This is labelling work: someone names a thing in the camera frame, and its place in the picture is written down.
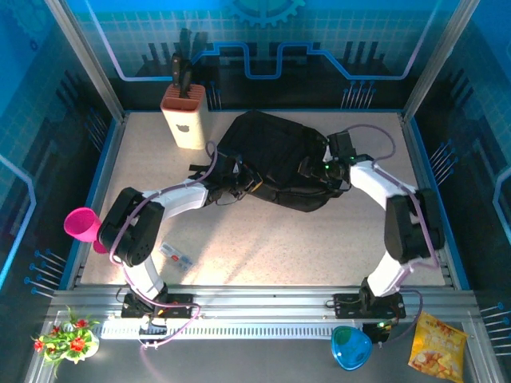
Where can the black backpack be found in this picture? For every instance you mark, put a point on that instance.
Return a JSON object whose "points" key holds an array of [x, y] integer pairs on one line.
{"points": [[275, 147]]}

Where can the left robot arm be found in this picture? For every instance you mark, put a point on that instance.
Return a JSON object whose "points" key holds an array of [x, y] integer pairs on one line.
{"points": [[131, 231]]}

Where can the beige knife block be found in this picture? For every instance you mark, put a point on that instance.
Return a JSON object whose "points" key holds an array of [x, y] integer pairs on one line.
{"points": [[185, 123]]}

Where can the pink plastic goblet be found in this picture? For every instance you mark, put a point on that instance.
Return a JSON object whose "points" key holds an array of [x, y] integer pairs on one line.
{"points": [[80, 225]]}

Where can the black controller box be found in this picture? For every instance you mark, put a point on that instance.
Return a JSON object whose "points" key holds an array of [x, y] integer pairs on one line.
{"points": [[377, 333]]}

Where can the blue plastic bowl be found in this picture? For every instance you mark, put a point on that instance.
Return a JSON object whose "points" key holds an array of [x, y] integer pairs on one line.
{"points": [[351, 349]]}

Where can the yellow snack bag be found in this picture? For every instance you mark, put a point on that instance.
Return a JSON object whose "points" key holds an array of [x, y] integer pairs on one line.
{"points": [[437, 349]]}

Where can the potted plant with red flowers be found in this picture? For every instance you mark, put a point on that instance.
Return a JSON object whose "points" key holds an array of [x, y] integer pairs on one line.
{"points": [[70, 343]]}

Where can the aluminium mounting rail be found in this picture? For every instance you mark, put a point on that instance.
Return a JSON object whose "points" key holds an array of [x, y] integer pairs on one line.
{"points": [[259, 303]]}

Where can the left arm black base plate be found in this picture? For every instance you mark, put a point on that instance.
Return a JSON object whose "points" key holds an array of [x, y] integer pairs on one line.
{"points": [[177, 309]]}

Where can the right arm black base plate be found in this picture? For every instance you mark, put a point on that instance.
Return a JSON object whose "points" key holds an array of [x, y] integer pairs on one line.
{"points": [[347, 307]]}

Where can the aluminium frame post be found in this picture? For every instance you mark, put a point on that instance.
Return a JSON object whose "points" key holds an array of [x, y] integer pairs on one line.
{"points": [[439, 60], [89, 60]]}

